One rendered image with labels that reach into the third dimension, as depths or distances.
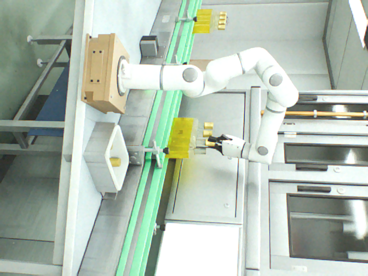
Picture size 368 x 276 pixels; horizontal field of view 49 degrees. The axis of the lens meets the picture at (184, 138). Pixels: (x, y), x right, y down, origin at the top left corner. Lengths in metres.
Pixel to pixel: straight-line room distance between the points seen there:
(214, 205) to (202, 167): 0.23
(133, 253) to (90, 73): 0.67
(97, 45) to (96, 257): 0.76
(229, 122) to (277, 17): 6.03
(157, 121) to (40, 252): 0.76
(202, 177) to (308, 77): 5.68
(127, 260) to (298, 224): 0.75
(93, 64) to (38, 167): 0.90
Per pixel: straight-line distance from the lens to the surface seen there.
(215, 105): 2.31
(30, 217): 2.03
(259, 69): 1.56
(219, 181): 1.89
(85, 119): 1.50
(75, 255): 1.50
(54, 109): 2.05
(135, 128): 1.78
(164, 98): 1.94
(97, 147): 1.49
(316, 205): 1.90
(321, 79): 7.42
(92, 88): 1.45
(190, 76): 1.48
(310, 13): 8.15
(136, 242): 1.56
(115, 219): 1.61
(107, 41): 1.48
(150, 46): 2.16
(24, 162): 2.27
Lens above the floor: 1.34
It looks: 9 degrees down
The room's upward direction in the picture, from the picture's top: 92 degrees clockwise
